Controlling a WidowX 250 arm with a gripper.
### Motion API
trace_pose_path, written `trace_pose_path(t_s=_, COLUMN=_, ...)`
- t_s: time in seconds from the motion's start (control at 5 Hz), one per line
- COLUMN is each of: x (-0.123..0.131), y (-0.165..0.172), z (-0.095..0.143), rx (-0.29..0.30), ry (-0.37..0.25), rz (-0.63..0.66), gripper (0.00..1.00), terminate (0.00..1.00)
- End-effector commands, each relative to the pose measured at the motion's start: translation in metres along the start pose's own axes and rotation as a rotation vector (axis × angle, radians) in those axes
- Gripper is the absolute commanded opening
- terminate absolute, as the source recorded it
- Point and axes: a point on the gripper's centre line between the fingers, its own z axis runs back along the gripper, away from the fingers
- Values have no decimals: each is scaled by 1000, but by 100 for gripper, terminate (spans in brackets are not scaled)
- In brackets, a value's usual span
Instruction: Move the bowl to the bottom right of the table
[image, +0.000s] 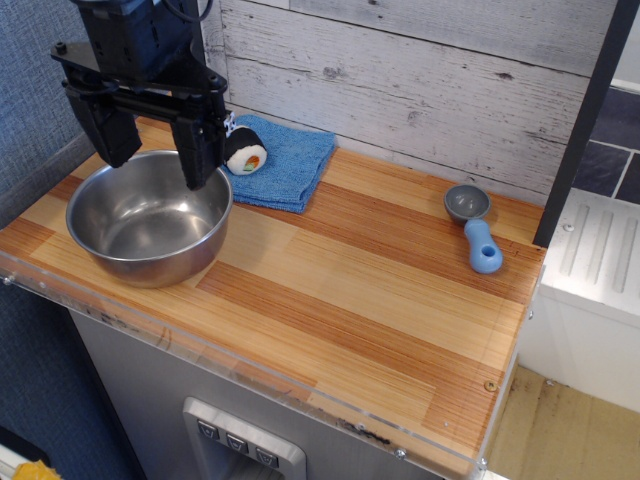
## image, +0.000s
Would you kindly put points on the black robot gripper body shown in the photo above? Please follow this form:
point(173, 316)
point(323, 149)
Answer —
point(141, 46)

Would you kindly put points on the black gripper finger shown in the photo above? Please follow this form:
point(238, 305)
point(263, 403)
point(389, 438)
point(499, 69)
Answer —
point(112, 132)
point(199, 135)

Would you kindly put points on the stainless steel bowl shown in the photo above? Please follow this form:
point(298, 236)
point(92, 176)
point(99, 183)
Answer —
point(142, 225)

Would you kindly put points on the toy sushi roll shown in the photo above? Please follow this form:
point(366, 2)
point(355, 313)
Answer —
point(244, 152)

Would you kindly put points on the blue folded cloth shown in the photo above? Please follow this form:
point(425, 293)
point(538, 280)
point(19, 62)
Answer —
point(295, 162)

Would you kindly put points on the grey blue measuring scoop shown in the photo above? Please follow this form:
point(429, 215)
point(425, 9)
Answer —
point(467, 205)

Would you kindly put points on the silver toy fridge cabinet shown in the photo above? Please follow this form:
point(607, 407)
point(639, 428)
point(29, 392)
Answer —
point(196, 411)

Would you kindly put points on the yellow object at corner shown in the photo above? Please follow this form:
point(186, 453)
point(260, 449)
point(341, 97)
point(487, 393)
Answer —
point(35, 471)

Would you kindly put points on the white ridged appliance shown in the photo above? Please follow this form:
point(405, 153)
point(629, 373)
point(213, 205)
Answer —
point(583, 326)

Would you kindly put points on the right dark vertical post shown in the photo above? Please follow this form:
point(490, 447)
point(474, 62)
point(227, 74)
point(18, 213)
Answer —
point(605, 67)

